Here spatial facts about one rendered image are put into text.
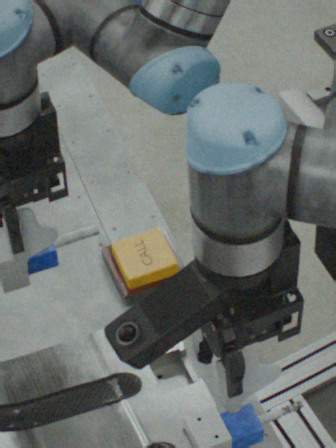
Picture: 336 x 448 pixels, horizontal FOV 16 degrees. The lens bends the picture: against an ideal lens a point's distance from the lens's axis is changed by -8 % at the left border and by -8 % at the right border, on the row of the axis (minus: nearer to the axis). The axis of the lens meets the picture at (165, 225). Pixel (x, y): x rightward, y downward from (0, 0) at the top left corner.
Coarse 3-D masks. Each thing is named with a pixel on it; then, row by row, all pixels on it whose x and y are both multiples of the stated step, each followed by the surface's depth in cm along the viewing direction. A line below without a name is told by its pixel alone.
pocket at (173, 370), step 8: (168, 352) 135; (176, 352) 136; (184, 352) 136; (160, 360) 136; (168, 360) 137; (176, 360) 137; (184, 360) 136; (152, 368) 137; (160, 368) 137; (168, 368) 137; (176, 368) 137; (184, 368) 137; (192, 368) 135; (160, 376) 137; (168, 376) 136; (176, 376) 136; (184, 376) 136; (192, 376) 135; (160, 384) 135; (168, 384) 135; (176, 384) 135; (184, 384) 135
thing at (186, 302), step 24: (192, 264) 106; (168, 288) 106; (192, 288) 105; (216, 288) 104; (144, 312) 106; (168, 312) 105; (192, 312) 104; (216, 312) 105; (120, 336) 106; (144, 336) 105; (168, 336) 104; (120, 360) 105; (144, 360) 106
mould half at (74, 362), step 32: (32, 352) 136; (64, 352) 136; (96, 352) 136; (0, 384) 133; (32, 384) 133; (64, 384) 133; (192, 384) 132; (96, 416) 130; (128, 416) 130; (160, 416) 129
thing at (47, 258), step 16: (96, 224) 141; (0, 240) 137; (64, 240) 140; (80, 240) 141; (0, 256) 136; (32, 256) 137; (48, 256) 138; (0, 272) 136; (16, 272) 137; (32, 272) 139; (16, 288) 139
